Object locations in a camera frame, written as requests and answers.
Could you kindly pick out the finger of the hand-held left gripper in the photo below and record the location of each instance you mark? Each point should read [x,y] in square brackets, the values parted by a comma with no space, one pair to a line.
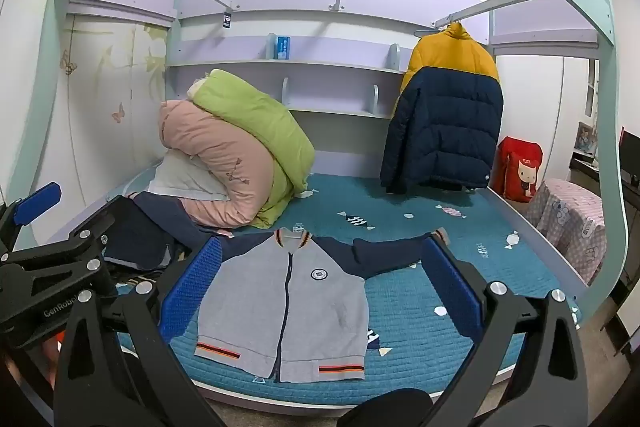
[95,232]
[37,203]

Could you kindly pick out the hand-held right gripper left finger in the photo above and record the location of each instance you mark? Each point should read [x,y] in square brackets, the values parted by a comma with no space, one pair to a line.
[192,287]

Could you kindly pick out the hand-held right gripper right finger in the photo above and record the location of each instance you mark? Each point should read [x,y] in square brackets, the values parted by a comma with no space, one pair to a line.
[452,287]

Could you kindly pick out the grey zip jacket navy sleeves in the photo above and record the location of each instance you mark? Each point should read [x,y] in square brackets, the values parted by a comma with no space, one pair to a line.
[320,307]

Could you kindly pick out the navy folded clothes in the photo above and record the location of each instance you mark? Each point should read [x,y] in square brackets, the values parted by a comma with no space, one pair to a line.
[145,227]

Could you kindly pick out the white pillow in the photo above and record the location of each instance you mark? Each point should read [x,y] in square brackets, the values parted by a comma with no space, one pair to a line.
[180,182]

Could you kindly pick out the teal quilted bed mat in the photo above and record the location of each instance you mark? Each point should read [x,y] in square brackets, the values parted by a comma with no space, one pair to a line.
[400,197]

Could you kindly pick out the pink quilt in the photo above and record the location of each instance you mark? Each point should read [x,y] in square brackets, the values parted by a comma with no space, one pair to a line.
[225,162]

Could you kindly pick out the yellow navy puffer jacket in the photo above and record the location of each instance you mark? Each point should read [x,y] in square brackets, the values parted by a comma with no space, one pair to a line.
[445,122]

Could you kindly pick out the green quilt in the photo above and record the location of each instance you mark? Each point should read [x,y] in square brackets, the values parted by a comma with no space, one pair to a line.
[250,122]

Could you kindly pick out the black monitor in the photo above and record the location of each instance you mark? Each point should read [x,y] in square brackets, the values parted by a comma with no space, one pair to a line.
[630,157]

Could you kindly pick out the purple shelf unit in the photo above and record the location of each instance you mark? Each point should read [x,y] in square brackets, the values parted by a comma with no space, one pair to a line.
[325,87]

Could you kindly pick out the small hanging tag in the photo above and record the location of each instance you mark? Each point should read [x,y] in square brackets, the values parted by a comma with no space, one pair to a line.
[228,19]

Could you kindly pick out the blue box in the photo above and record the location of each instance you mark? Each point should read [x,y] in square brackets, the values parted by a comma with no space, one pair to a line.
[282,47]

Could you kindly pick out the picture frame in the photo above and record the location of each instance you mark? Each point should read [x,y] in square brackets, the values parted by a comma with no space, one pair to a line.
[586,139]

